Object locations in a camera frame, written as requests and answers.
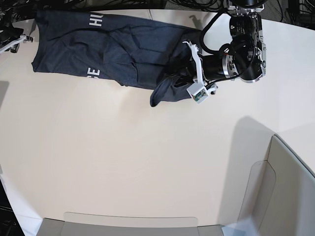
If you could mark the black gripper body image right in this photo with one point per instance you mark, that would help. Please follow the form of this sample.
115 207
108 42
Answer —
198 66

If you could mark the robot arm image right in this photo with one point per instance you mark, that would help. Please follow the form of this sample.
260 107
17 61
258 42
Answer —
244 57

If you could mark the dark blue t-shirt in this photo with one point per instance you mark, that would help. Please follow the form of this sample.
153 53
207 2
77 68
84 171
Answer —
132 51

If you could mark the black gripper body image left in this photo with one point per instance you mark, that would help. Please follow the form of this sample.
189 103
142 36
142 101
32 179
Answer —
13 46

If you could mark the grey bin right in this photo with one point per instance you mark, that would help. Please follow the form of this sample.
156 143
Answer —
280 195

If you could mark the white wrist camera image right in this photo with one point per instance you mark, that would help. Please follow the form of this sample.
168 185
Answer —
198 92

